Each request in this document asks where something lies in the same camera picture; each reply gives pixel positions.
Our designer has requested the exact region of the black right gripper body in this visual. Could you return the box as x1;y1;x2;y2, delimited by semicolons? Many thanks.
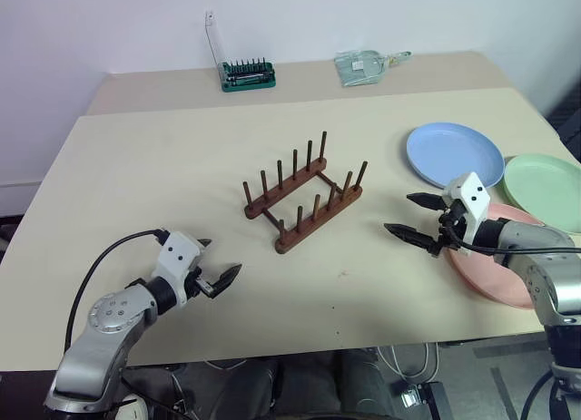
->
436;199;469;253

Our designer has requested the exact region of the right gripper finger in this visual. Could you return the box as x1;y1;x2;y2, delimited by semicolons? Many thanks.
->
383;222;445;257
406;191;451;211

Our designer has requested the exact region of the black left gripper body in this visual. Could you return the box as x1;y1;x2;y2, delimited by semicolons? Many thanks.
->
184;265;217;301

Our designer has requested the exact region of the brown wooden dish rack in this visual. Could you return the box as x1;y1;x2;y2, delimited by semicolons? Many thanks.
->
242;130;369;255

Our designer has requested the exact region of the blue plate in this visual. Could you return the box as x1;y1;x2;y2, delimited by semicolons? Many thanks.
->
405;122;507;190

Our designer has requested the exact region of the red plate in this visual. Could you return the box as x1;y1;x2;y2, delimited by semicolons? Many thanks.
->
442;202;547;310

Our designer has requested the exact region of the green plate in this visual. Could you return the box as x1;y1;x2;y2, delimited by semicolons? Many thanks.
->
503;152;581;235

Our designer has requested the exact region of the white round object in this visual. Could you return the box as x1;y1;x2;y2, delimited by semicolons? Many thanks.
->
118;394;147;420

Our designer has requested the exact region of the green dustpan in plastic wrap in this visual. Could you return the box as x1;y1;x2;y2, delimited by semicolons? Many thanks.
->
334;49;414;89

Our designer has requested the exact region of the black chair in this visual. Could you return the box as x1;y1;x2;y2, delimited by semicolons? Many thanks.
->
546;81;581;163

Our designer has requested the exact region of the dark rounded shape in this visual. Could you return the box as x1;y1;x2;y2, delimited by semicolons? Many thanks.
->
334;348;397;420

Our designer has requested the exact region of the black table base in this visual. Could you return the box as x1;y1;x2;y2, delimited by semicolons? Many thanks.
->
389;380;447;420

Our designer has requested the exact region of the green screwdriver bit set case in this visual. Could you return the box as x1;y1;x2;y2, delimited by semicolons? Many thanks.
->
203;10;279;93

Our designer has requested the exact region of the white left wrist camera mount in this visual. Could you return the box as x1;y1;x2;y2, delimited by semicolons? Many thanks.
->
151;231;204;308

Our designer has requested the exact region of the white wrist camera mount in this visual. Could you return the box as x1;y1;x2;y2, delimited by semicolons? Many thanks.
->
151;231;204;308
441;171;493;259

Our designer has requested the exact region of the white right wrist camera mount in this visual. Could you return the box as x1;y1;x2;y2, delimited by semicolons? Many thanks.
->
441;171;493;259

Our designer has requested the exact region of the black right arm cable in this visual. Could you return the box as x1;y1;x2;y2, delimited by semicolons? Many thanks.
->
438;214;581;259

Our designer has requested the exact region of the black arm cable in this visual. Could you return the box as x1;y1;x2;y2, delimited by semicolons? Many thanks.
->
438;214;581;259
64;229;170;351

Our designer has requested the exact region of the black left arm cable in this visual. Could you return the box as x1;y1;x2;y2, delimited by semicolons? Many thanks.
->
64;229;170;351

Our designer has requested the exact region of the white cable under table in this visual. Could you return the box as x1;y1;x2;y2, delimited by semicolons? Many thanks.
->
375;344;440;381

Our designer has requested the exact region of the black cable under table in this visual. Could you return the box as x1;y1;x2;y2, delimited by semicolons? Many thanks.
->
518;368;560;420

